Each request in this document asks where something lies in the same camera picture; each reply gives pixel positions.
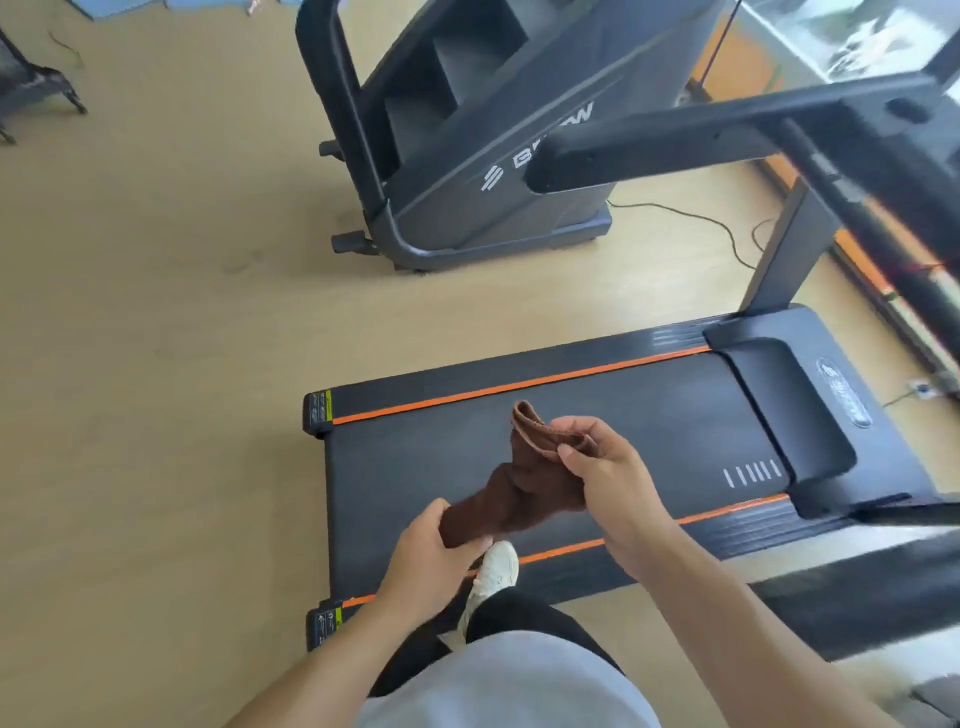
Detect black floor mat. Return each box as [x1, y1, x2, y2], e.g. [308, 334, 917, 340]
[748, 531, 960, 663]

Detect person's right forearm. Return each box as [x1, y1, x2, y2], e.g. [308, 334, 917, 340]
[636, 519, 903, 728]

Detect blue floor mat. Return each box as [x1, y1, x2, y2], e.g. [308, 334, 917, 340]
[66, 0, 250, 21]

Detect person's right hand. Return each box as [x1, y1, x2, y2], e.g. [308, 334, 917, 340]
[556, 416, 678, 584]

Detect person's left hand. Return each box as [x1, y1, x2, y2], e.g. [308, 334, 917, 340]
[374, 498, 495, 625]

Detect black treadmill with orange stripes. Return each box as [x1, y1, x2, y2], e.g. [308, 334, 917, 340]
[303, 45, 960, 653]

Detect black power cable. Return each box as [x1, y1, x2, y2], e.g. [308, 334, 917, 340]
[606, 198, 778, 272]

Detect black exercise machine frame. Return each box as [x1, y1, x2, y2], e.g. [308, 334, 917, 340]
[0, 25, 89, 146]

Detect brown cloth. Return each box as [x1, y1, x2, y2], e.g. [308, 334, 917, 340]
[438, 400, 601, 549]

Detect person's left forearm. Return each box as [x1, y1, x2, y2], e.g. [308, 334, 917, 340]
[223, 592, 423, 728]

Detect black trousers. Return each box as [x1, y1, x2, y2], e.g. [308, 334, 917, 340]
[366, 587, 625, 699]

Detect dark grey stair climber machine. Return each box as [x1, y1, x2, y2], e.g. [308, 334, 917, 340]
[294, 0, 745, 273]

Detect white sneaker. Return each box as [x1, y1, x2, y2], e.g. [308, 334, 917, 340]
[456, 540, 521, 640]

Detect white shirt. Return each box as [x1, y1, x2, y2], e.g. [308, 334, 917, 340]
[354, 629, 663, 728]

